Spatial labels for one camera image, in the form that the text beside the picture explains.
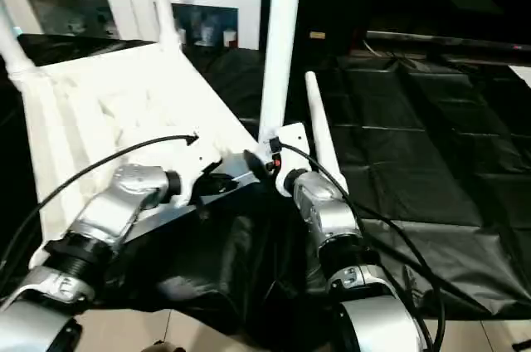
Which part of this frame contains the white plastic table leg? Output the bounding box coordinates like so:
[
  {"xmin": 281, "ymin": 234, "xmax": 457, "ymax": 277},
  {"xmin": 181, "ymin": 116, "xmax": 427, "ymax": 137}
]
[
  {"xmin": 304, "ymin": 71, "xmax": 349, "ymax": 199},
  {"xmin": 256, "ymin": 0, "xmax": 306, "ymax": 162},
  {"xmin": 147, "ymin": 0, "xmax": 183, "ymax": 51},
  {"xmin": 0, "ymin": 0, "xmax": 34, "ymax": 79}
]

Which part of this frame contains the white plastic table top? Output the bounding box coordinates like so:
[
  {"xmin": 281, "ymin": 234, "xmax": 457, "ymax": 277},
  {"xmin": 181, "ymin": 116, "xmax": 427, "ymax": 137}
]
[{"xmin": 28, "ymin": 38, "xmax": 270, "ymax": 270}]

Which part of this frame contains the black case with yellow label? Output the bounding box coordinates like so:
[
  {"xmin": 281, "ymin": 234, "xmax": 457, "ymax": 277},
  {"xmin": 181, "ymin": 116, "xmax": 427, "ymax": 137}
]
[{"xmin": 263, "ymin": 0, "xmax": 368, "ymax": 56}]

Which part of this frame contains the black plastic mat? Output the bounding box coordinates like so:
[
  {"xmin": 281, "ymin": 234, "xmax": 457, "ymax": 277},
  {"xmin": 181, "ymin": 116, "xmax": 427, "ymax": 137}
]
[{"xmin": 0, "ymin": 32, "xmax": 531, "ymax": 336}]

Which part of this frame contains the long grey metal bar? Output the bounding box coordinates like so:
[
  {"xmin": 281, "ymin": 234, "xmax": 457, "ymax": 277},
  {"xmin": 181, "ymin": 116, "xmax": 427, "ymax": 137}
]
[{"xmin": 367, "ymin": 30, "xmax": 531, "ymax": 50}]

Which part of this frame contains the white flat board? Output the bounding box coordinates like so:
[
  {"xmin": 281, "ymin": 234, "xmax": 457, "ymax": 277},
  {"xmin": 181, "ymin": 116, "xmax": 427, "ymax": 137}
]
[{"xmin": 508, "ymin": 64, "xmax": 531, "ymax": 90}]

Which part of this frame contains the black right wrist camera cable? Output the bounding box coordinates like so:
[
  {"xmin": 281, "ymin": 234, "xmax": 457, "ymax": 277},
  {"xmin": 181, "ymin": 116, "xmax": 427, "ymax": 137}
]
[{"xmin": 269, "ymin": 138, "xmax": 447, "ymax": 352}]

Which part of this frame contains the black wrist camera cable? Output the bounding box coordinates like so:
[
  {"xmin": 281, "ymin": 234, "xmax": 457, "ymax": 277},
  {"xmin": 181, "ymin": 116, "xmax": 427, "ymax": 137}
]
[
  {"xmin": 269, "ymin": 138, "xmax": 447, "ymax": 352},
  {"xmin": 0, "ymin": 131, "xmax": 200, "ymax": 270}
]

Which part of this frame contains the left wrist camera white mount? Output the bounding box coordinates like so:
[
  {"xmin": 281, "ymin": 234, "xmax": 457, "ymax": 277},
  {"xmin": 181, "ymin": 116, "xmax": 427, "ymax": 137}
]
[{"xmin": 172, "ymin": 125, "xmax": 227, "ymax": 208}]

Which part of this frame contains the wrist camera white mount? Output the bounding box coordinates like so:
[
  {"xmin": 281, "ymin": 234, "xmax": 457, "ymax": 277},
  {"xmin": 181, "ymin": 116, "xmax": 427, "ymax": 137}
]
[
  {"xmin": 172, "ymin": 125, "xmax": 227, "ymax": 208},
  {"xmin": 273, "ymin": 121, "xmax": 312, "ymax": 198}
]

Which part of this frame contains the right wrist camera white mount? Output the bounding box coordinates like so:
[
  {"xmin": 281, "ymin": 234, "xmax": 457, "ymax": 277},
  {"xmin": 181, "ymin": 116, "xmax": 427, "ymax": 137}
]
[{"xmin": 273, "ymin": 121, "xmax": 312, "ymax": 198}]

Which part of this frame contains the black left wrist camera cable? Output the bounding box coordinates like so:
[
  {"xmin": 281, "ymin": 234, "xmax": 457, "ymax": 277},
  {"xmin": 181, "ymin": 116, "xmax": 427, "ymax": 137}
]
[{"xmin": 0, "ymin": 131, "xmax": 200, "ymax": 270}]

